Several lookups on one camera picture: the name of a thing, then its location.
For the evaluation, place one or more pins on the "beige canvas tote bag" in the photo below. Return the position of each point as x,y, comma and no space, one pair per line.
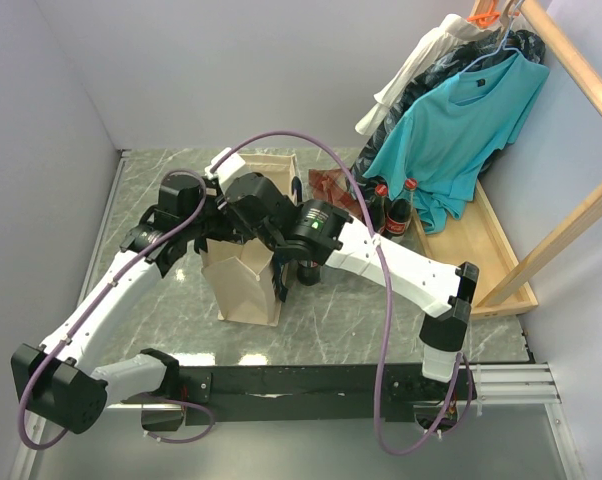
242,277

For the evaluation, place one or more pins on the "cola bottle red cap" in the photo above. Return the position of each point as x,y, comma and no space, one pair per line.
377,207
308,272
400,212

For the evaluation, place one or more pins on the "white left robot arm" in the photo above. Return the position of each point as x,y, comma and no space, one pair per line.
62,380

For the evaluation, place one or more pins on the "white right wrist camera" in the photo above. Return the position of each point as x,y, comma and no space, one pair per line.
231,169

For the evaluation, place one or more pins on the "light blue hanger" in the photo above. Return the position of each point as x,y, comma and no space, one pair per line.
499,45

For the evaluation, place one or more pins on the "turquoise t-shirt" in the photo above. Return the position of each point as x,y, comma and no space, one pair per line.
437,149

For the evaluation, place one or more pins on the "cola bottle red cap front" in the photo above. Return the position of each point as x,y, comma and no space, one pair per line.
377,207

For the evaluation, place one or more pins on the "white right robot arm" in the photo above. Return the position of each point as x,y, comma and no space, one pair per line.
316,232

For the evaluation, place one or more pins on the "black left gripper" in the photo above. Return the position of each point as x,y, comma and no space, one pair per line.
223,231

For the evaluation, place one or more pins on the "red plaid folded cloth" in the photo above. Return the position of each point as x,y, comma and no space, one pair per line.
331,185

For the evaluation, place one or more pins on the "dark floral shirt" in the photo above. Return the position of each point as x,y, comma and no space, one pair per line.
432,77

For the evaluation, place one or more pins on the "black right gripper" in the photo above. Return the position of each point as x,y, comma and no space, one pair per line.
234,216

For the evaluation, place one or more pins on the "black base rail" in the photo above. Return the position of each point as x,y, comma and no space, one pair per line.
319,392

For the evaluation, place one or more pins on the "white garment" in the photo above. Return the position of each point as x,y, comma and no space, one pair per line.
453,31

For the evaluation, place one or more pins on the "orange hanger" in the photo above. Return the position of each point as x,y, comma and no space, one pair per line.
484,13

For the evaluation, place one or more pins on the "wooden clothes rack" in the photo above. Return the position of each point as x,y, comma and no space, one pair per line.
537,217

